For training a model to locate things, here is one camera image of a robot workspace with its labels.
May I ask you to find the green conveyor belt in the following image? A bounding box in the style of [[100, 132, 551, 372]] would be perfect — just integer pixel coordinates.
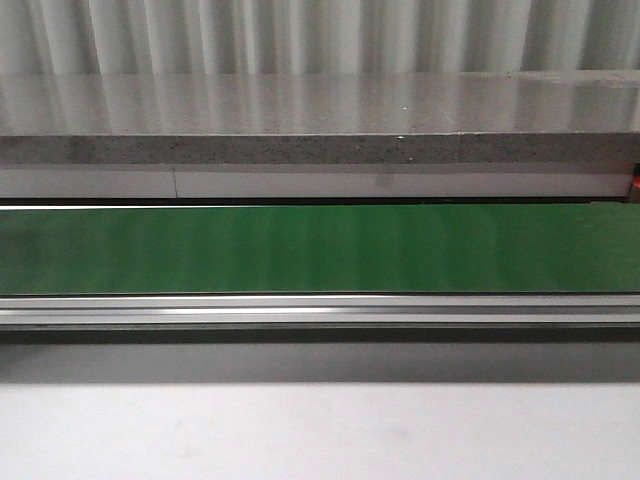
[[1, 203, 639, 296]]

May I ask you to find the grey speckled stone counter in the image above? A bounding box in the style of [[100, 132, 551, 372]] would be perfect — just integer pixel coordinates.
[[1, 71, 639, 202]]

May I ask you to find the orange red object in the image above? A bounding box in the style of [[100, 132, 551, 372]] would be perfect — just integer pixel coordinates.
[[628, 164, 640, 203]]

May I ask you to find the white pleated curtain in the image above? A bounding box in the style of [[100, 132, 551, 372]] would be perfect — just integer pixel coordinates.
[[1, 1, 639, 75]]

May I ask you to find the aluminium conveyor frame rail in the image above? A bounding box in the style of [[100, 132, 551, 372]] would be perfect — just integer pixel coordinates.
[[1, 294, 639, 344]]

